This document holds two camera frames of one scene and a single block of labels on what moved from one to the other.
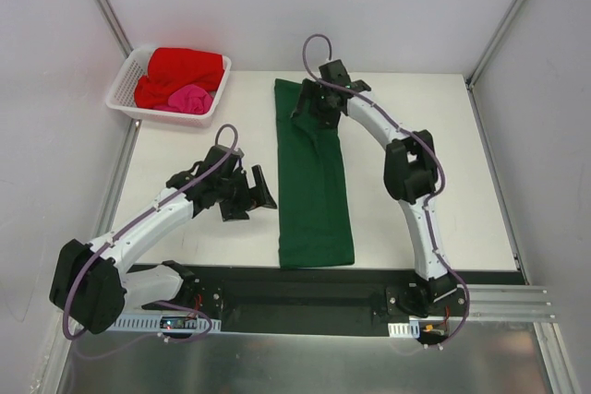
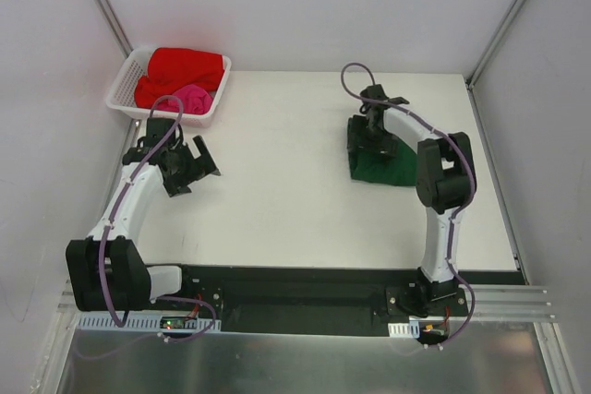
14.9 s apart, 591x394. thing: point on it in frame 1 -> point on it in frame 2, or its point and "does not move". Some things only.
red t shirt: (171, 68) does not move
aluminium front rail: (509, 304) does not move
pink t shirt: (191, 99) does not move
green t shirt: (314, 221) -> (377, 156)
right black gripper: (317, 101) -> (370, 139)
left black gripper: (247, 196) -> (188, 169)
